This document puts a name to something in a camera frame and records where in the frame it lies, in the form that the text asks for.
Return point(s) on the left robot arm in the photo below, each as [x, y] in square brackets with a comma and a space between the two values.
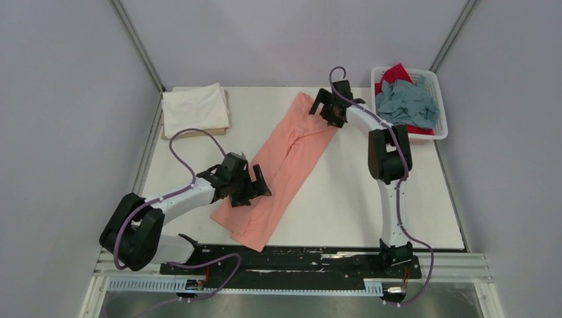
[133, 234]

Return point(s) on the folded beige t shirt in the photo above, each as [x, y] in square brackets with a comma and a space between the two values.
[210, 130]

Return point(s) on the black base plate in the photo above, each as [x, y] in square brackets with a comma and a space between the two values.
[291, 267]

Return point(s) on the salmon pink t shirt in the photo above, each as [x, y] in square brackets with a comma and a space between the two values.
[286, 159]

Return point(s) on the folded white t shirt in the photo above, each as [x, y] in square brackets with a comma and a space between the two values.
[195, 109]

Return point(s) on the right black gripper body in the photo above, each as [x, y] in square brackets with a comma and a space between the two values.
[329, 114]

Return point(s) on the right aluminium frame post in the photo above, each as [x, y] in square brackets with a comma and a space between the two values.
[454, 33]

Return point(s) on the grey blue t shirt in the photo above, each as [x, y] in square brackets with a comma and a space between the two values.
[406, 103]

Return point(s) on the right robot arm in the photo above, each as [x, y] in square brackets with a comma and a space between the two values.
[389, 163]

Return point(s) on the aluminium frame post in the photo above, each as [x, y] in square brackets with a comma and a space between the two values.
[454, 33]
[136, 41]

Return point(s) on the left aluminium frame post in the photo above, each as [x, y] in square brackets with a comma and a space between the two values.
[136, 41]

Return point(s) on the red t shirt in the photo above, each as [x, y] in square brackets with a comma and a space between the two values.
[398, 72]

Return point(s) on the white plastic basket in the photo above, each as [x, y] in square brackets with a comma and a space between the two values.
[432, 87]

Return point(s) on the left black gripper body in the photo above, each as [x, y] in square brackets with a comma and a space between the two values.
[242, 190]

